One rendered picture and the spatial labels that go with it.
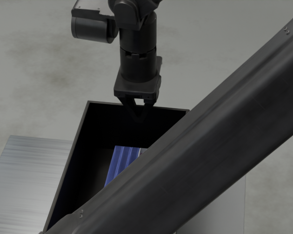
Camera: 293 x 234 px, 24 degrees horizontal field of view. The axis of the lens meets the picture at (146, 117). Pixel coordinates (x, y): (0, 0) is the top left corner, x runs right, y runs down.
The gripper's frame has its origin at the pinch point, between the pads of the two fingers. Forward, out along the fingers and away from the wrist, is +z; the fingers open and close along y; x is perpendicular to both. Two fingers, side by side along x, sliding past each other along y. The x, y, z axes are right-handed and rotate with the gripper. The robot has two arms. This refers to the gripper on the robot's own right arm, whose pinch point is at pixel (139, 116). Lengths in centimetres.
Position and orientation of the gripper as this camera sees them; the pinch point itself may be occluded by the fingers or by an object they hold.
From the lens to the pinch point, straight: 113.6
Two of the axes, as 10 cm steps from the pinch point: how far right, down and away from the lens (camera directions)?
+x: 9.9, 0.8, -1.1
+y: -1.4, 6.3, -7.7
